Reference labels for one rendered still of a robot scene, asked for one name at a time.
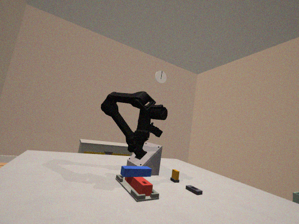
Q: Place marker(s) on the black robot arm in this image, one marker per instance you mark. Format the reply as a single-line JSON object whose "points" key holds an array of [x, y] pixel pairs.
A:
{"points": [[138, 100]]}

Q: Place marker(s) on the yellow rectangular block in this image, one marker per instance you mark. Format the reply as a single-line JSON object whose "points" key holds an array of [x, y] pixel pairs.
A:
{"points": [[175, 174]]}

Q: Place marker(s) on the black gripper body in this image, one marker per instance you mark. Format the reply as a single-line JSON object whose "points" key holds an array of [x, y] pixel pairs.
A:
{"points": [[143, 128]]}

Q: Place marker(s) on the red long bar with two slots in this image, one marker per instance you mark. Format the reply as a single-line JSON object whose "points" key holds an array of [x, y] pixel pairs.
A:
{"points": [[140, 185]]}

